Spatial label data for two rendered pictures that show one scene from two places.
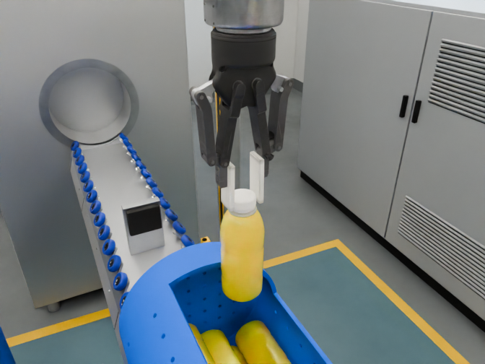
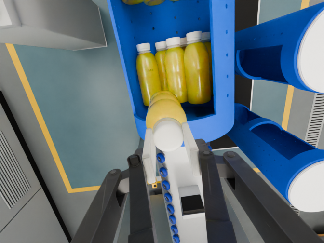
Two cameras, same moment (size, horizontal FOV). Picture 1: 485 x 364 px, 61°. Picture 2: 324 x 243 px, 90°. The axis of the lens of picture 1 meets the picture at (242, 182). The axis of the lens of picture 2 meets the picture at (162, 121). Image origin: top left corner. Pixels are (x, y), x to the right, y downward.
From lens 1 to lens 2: 43 cm
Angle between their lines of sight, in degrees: 41
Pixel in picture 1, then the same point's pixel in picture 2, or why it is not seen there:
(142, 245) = (191, 189)
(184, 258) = (201, 133)
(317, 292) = (92, 164)
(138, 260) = (194, 180)
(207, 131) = (270, 193)
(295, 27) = not seen: outside the picture
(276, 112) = (100, 236)
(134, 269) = not seen: hidden behind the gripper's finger
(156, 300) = (224, 106)
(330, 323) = (92, 147)
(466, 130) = not seen: outside the picture
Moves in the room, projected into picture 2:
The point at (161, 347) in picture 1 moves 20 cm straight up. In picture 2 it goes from (229, 69) to (312, 81)
